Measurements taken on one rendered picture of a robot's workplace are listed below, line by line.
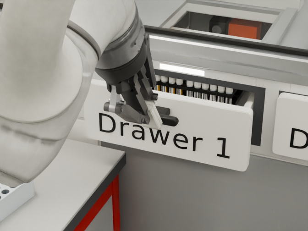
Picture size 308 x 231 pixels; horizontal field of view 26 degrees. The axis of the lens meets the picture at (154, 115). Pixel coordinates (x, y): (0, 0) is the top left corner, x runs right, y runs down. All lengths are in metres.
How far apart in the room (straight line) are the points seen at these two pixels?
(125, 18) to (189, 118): 0.36
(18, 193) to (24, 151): 0.48
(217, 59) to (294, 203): 0.30
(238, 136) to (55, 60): 0.53
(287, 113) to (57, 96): 0.56
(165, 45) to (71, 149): 0.28
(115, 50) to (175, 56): 0.35
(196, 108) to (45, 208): 0.30
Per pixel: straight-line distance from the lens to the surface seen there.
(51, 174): 1.19
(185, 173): 1.24
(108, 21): 0.71
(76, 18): 0.68
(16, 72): 0.58
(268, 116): 1.13
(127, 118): 0.95
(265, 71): 1.09
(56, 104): 0.62
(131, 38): 0.80
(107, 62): 0.81
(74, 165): 1.21
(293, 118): 1.10
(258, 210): 1.24
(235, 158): 1.08
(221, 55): 1.10
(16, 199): 1.11
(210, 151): 1.09
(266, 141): 1.16
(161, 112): 1.06
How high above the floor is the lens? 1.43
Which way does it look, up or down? 30 degrees down
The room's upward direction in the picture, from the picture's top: straight up
